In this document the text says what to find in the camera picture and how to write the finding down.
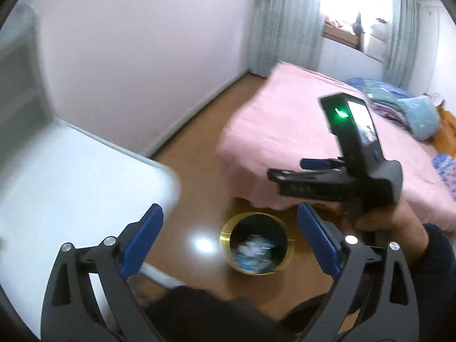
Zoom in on light blue pillow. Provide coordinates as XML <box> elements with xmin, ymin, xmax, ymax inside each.
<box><xmin>395</xmin><ymin>95</ymin><xmax>442</xmax><ymax>142</ymax></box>

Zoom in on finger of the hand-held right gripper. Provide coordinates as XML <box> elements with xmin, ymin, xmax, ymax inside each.
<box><xmin>300</xmin><ymin>157</ymin><xmax>344</xmax><ymax>170</ymax></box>
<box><xmin>267</xmin><ymin>168</ymin><xmax>340</xmax><ymax>186</ymax></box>

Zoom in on black trash can gold rim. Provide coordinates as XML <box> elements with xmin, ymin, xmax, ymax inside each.
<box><xmin>219</xmin><ymin>212</ymin><xmax>296</xmax><ymax>275</ymax></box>

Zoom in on person's right hand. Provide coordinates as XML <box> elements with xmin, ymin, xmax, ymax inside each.
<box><xmin>341</xmin><ymin>194</ymin><xmax>429</xmax><ymax>238</ymax></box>

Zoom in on grey green curtain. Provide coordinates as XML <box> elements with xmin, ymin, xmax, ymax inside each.
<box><xmin>247</xmin><ymin>0</ymin><xmax>322</xmax><ymax>78</ymax></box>
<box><xmin>382</xmin><ymin>0</ymin><xmax>422</xmax><ymax>90</ymax></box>

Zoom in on wooden window bench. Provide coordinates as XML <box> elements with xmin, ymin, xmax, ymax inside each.
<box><xmin>322</xmin><ymin>21</ymin><xmax>361</xmax><ymax>49</ymax></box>

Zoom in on folded blue blankets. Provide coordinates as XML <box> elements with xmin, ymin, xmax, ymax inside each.
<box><xmin>347</xmin><ymin>76</ymin><xmax>416</xmax><ymax>129</ymax></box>

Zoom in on pink bed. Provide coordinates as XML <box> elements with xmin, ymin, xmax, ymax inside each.
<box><xmin>216</xmin><ymin>61</ymin><xmax>456</xmax><ymax>233</ymax></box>

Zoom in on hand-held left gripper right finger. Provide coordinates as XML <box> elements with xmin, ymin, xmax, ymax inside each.
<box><xmin>297</xmin><ymin>202</ymin><xmax>419</xmax><ymax>342</ymax></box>

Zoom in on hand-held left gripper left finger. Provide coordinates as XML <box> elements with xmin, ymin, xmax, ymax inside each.
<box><xmin>40</xmin><ymin>203</ymin><xmax>164</xmax><ymax>342</ymax></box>

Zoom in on blue floral cloth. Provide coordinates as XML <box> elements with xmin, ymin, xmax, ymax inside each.
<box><xmin>432</xmin><ymin>153</ymin><xmax>456</xmax><ymax>201</ymax></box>

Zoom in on person's dark pants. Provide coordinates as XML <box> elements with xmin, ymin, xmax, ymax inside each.
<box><xmin>142</xmin><ymin>285</ymin><xmax>361</xmax><ymax>342</ymax></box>

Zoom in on orange cloth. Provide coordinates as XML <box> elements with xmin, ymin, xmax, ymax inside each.
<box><xmin>428</xmin><ymin>103</ymin><xmax>456</xmax><ymax>157</ymax></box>

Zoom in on white grey desk hutch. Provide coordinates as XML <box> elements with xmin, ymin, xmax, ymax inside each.
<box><xmin>0</xmin><ymin>3</ymin><xmax>55</xmax><ymax>143</ymax></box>

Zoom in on clear plastic bag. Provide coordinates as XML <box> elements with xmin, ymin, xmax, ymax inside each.
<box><xmin>231</xmin><ymin>234</ymin><xmax>277</xmax><ymax>270</ymax></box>

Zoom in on person's right forearm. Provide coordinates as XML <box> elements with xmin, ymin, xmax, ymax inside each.
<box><xmin>402</xmin><ymin>223</ymin><xmax>456</xmax><ymax>330</ymax></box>

